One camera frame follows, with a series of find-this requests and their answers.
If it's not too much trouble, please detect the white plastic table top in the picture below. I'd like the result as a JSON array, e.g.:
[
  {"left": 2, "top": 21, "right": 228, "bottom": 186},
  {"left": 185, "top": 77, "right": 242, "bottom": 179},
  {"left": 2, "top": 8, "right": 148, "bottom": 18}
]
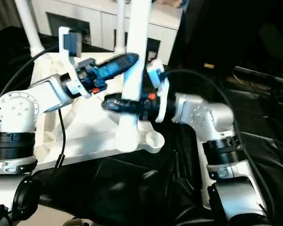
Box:
[{"left": 29, "top": 50, "right": 166, "bottom": 170}]

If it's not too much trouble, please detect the white sideboard cabinet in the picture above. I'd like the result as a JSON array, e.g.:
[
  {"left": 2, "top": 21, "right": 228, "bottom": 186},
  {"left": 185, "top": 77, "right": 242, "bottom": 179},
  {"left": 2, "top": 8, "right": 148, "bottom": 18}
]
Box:
[{"left": 33, "top": 0, "right": 184, "bottom": 65}]

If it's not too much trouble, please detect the black work mat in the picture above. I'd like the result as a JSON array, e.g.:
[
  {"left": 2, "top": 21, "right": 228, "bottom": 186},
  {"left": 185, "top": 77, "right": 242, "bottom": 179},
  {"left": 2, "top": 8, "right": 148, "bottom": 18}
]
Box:
[{"left": 0, "top": 25, "right": 283, "bottom": 226}]

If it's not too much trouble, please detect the beige curtain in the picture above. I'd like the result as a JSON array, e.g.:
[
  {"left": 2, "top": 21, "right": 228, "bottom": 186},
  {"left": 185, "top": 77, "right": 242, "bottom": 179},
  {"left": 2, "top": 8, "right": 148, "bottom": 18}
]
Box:
[{"left": 0, "top": 0, "right": 22, "bottom": 34}]

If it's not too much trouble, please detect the long black pole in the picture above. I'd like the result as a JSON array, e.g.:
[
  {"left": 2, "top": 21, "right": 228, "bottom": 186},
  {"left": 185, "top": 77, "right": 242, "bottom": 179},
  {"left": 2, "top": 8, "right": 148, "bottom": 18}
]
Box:
[{"left": 233, "top": 67, "right": 283, "bottom": 83}]

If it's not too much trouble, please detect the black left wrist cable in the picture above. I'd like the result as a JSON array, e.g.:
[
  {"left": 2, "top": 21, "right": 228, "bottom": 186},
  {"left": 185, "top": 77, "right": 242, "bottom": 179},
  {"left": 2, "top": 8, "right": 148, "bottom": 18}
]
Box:
[{"left": 0, "top": 46, "right": 67, "bottom": 185}]

